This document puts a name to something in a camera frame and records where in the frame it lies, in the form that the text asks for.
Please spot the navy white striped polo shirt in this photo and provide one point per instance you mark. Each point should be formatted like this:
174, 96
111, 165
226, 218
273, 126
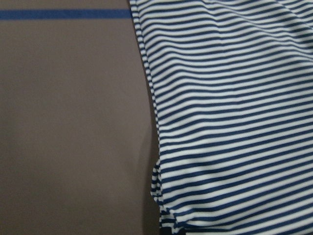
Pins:
232, 89

